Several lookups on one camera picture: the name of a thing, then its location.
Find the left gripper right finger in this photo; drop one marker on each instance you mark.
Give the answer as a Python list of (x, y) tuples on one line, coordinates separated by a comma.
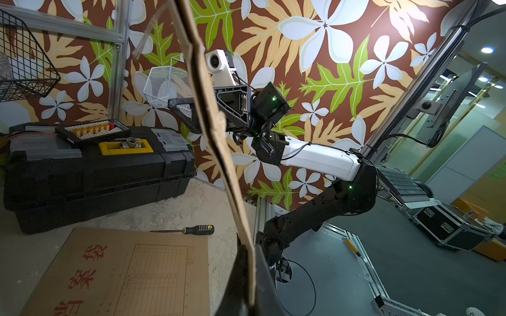
[(266, 297)]

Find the black yellow toolbox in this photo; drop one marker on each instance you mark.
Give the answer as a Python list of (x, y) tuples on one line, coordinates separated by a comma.
[(49, 184)]

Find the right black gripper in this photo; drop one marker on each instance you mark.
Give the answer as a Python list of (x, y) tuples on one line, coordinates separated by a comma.
[(233, 101)]

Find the black equipment case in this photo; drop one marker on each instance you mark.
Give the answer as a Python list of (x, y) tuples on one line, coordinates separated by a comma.
[(453, 228)]

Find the white wire basket right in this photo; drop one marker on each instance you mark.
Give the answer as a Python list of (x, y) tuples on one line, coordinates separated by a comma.
[(165, 84)]

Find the black yellow screwdriver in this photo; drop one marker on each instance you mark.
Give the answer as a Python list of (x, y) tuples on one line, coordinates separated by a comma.
[(198, 230)]

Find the brown kraft file bag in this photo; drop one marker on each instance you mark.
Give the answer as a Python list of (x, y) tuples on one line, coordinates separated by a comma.
[(213, 125), (122, 272)]

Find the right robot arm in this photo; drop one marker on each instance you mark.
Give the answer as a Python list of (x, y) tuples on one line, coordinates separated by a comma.
[(341, 180)]

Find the yellow pen on floor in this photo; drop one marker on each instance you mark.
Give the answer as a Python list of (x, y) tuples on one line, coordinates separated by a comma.
[(353, 248)]

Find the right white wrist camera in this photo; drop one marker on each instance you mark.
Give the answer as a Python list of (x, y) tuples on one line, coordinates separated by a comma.
[(220, 65)]

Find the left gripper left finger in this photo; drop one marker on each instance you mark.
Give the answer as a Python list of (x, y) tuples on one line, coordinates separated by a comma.
[(235, 300)]

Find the black wire basket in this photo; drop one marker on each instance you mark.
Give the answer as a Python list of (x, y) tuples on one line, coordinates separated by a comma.
[(26, 70)]

